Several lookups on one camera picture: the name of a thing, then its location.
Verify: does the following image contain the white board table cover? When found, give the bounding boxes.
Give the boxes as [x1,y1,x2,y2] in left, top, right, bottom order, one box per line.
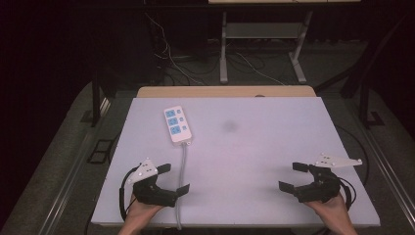
[90,96,382,228]

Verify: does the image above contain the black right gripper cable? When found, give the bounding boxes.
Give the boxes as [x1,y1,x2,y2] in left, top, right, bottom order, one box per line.
[338,176,357,211]

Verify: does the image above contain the black floor frame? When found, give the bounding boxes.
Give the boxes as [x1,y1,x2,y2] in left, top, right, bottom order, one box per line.
[86,139,115,165]

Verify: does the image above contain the person's right hand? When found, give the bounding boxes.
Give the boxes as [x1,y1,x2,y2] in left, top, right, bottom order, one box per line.
[304,194,349,225]

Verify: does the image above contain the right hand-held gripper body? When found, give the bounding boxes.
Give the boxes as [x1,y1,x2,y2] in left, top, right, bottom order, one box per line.
[293,152,363,204]

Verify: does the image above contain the grey metal shelf stand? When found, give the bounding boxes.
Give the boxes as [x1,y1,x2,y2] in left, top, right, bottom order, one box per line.
[219,10,314,85]

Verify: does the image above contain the white floor cable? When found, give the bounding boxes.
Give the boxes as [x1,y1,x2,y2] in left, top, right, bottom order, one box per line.
[144,12,206,86]
[234,51,286,86]

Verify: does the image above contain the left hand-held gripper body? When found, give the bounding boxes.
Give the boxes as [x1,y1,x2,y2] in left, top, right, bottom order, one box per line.
[126,158,179,209]

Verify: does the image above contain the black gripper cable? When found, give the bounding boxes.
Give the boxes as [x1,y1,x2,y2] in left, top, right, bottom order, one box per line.
[338,176,357,211]
[118,165,139,222]

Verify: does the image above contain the black floor cable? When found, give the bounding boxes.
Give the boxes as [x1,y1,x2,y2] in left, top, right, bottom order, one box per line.
[335,124,370,188]

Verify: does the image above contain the person's left hand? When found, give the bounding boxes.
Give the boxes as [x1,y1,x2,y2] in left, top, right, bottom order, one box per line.
[124,195,164,227]

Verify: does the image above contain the grey power strip cable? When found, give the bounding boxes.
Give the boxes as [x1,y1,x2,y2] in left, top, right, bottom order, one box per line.
[175,142,191,231]

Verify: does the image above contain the white power strip blue sockets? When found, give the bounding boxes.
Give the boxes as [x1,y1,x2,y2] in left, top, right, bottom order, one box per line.
[162,105,194,147]

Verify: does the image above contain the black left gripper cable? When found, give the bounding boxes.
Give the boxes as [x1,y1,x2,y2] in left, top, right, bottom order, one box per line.
[118,165,139,222]

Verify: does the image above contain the wooden table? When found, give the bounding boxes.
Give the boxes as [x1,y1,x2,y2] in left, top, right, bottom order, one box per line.
[136,85,317,99]

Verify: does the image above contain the aluminium floor rail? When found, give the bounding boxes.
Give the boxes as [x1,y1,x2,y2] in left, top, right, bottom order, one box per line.
[350,107,415,223]
[38,97,112,235]

